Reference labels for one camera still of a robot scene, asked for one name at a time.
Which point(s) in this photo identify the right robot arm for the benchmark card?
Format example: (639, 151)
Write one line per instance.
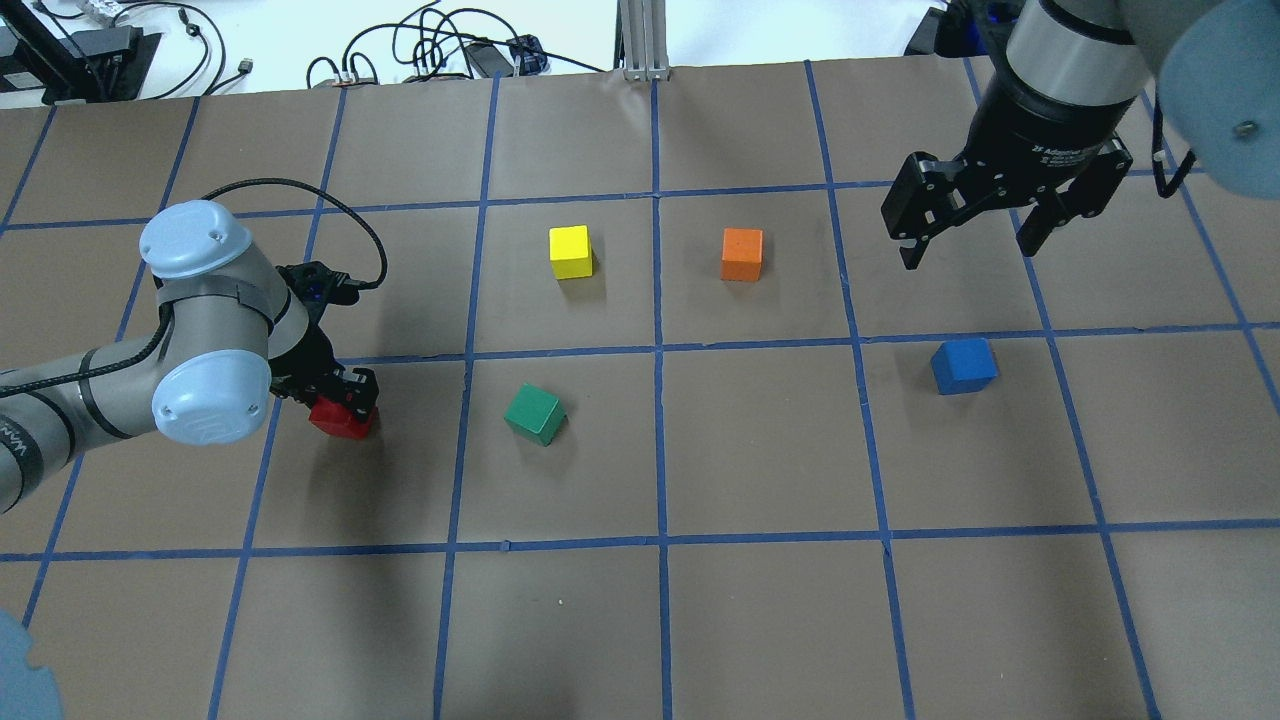
(1213, 65)

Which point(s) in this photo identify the green wooden block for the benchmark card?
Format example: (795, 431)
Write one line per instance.
(535, 414)

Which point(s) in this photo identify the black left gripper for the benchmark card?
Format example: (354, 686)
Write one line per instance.
(312, 357)

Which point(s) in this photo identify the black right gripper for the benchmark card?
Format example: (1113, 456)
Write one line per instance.
(1040, 125)

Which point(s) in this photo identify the aluminium frame post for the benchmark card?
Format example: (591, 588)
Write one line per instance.
(640, 48)

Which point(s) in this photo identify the blue wooden block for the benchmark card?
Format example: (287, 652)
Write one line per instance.
(961, 367)

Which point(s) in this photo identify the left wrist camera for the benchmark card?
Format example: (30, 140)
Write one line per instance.
(317, 286)

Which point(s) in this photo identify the orange wooden block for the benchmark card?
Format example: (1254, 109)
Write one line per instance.
(742, 254)

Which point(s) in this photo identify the black power adapter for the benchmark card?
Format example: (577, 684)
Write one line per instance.
(486, 60)

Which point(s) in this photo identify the red wooden block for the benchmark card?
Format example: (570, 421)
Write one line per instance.
(341, 421)

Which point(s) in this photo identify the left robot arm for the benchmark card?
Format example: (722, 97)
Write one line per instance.
(234, 331)

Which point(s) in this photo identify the yellow wooden block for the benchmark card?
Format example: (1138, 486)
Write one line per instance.
(570, 252)

